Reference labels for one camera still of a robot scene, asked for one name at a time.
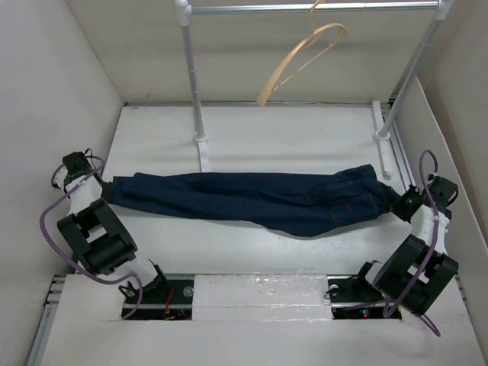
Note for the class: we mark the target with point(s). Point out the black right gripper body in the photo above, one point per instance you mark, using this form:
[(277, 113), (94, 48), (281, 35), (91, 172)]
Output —
[(421, 191)]

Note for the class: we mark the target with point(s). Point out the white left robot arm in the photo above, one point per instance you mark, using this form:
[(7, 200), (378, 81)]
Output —
[(99, 241)]

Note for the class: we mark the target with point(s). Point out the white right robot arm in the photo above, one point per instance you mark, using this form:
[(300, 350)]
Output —
[(420, 268)]

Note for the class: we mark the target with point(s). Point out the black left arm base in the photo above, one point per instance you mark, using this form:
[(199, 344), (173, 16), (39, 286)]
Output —
[(172, 301)]

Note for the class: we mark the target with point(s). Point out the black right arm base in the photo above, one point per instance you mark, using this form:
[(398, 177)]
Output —
[(353, 298)]

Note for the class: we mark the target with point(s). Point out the metal clothes rack frame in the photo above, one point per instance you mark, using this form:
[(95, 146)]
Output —
[(382, 124)]

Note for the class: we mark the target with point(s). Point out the beige plastic clothes hanger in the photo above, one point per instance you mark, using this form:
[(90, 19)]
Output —
[(320, 40)]

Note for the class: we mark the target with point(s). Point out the dark blue denim trousers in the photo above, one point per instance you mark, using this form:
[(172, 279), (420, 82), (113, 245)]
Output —
[(301, 205)]

